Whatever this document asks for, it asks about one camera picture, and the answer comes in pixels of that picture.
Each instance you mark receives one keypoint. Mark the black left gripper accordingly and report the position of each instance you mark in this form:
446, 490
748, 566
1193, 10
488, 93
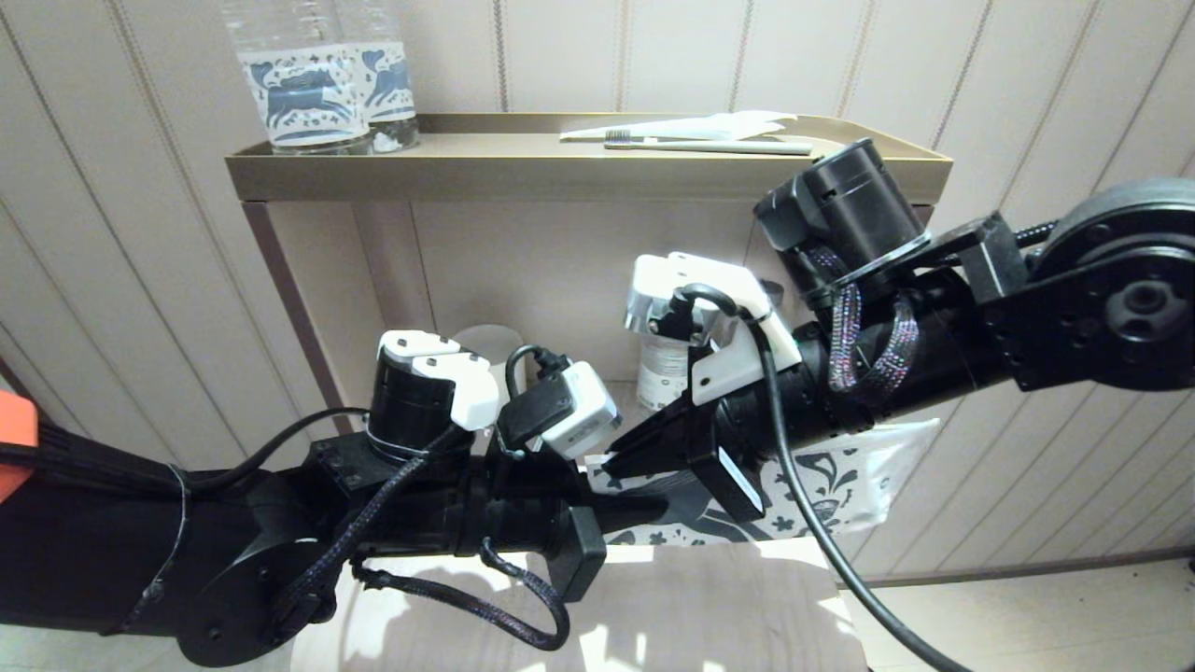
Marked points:
579, 555

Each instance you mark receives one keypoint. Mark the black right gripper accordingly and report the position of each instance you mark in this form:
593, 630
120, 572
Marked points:
733, 481

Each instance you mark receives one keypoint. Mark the white blue patterned pouch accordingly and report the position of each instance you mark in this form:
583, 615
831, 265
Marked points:
840, 485

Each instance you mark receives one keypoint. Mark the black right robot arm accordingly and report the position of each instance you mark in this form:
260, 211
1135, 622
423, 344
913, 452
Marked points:
980, 317

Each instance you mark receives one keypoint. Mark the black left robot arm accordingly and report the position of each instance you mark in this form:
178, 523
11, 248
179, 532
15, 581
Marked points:
233, 532

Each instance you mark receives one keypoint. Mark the white ribbed mug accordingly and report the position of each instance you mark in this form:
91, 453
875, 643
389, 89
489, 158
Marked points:
490, 338

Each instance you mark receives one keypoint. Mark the brown open shelf unit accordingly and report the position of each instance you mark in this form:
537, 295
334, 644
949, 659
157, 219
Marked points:
523, 177

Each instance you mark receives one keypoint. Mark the grey-green toothbrush dark bristles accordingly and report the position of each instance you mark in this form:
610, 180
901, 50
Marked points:
728, 147

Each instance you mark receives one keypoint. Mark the white paper wrapper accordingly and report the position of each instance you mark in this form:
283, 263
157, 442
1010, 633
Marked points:
709, 126

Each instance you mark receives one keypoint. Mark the large deer-label water bottle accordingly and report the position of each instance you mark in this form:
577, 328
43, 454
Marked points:
392, 84
303, 93

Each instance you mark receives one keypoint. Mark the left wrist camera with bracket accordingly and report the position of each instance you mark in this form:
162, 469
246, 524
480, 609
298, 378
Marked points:
569, 411

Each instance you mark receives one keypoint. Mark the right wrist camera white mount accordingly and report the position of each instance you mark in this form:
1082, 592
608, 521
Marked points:
709, 317

